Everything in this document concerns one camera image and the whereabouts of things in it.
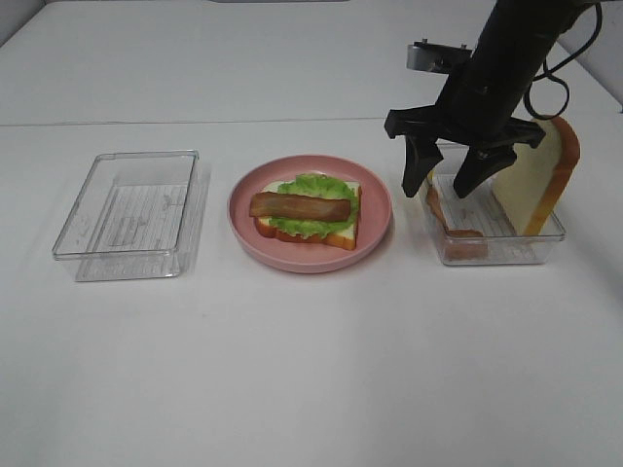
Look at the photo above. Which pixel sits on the green lettuce leaf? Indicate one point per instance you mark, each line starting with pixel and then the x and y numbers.
pixel 316 185

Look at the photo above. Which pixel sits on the right clear plastic tray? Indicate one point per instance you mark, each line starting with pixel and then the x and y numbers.
pixel 480 211

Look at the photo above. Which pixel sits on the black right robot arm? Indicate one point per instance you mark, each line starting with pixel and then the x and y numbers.
pixel 524 32

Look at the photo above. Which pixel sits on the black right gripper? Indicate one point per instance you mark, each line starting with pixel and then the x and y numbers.
pixel 474 108

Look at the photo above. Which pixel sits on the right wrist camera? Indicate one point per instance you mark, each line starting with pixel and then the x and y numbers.
pixel 435 58

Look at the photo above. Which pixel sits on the bread slice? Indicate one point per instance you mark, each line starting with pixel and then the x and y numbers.
pixel 529 189
pixel 332 240

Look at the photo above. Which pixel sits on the left clear plastic tray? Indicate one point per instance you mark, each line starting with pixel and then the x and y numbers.
pixel 137 216

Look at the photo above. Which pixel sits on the clear plastic tray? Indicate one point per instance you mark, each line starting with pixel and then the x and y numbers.
pixel 480 211
pixel 137 216

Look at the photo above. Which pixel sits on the pink round plate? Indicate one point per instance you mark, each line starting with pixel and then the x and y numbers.
pixel 375 214

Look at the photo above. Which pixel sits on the bacon strip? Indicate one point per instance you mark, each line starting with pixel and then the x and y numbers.
pixel 457 244
pixel 269 204

